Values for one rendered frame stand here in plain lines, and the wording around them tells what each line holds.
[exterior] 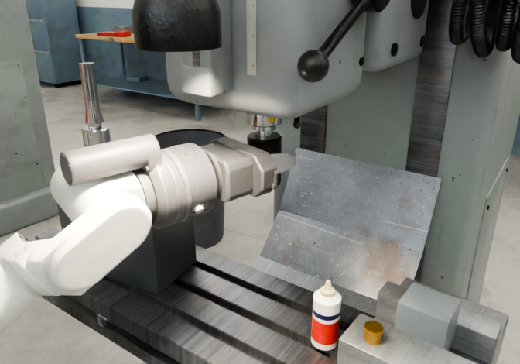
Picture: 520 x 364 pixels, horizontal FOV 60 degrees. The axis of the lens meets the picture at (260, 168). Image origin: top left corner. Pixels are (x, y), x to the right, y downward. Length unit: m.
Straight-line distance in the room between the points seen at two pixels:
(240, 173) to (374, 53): 0.24
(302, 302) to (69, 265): 0.45
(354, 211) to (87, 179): 0.62
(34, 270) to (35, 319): 2.02
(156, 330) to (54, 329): 1.65
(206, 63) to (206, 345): 0.43
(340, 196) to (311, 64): 0.58
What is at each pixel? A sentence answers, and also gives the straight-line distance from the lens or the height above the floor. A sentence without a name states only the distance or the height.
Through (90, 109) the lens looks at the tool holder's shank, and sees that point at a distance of 0.84.
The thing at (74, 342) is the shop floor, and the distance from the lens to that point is 2.29.
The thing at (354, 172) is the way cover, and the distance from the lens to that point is 0.97.
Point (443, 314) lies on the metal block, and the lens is 0.59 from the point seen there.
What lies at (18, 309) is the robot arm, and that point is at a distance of 0.51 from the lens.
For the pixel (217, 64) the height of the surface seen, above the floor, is 1.37.
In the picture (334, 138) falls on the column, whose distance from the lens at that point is 0.99.
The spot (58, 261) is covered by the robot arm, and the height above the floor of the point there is 1.22.
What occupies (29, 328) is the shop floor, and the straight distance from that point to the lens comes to 2.45.
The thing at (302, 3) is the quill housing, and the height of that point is 1.43.
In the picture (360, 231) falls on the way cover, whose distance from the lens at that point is 0.96.
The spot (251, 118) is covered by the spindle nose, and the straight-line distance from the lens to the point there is 0.59.
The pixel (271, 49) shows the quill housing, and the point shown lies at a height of 1.39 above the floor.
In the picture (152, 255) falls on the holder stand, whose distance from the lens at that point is 0.79.
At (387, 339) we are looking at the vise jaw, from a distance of 0.59.
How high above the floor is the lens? 1.44
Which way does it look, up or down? 21 degrees down
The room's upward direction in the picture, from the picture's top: straight up
